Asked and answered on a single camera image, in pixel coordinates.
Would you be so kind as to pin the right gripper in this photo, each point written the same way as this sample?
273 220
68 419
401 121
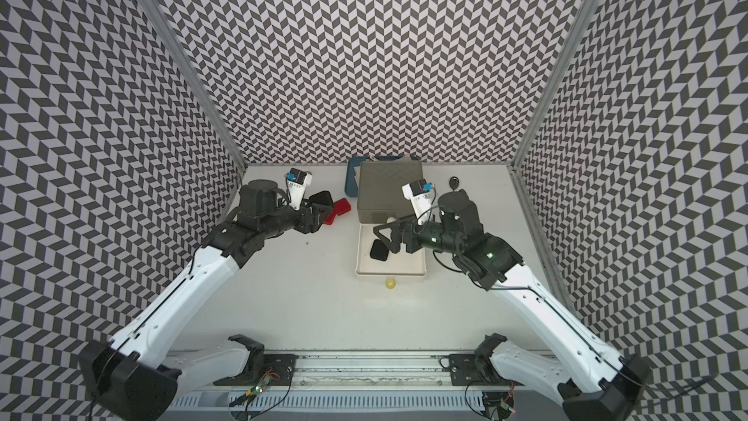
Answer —
411 226

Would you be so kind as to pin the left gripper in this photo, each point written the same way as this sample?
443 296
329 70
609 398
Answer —
310 218

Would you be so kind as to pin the black brooch box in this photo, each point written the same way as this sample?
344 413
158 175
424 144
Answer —
322 200
379 251

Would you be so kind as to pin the white drawer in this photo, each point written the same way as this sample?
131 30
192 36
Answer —
399 270

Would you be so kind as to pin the red brooch box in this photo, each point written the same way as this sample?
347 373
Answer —
342 207
330 219

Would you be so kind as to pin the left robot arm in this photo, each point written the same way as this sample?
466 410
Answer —
132 375

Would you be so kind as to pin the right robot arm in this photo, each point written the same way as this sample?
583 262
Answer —
589 378

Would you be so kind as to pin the grey drawer cabinet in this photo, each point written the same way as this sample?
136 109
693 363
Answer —
380 194

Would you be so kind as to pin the teal tray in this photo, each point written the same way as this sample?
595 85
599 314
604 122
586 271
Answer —
354 163

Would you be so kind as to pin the black spoon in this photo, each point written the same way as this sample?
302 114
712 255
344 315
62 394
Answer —
454 181

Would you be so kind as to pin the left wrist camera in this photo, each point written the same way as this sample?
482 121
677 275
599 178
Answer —
297 181

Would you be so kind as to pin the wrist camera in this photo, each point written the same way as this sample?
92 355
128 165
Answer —
421 194
297 181

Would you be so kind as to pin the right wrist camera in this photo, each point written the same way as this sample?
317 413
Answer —
421 194

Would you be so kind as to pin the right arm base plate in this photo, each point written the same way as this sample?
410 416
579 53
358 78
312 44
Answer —
464 370

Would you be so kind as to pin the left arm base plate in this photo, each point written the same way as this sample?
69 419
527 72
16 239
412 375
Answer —
280 366

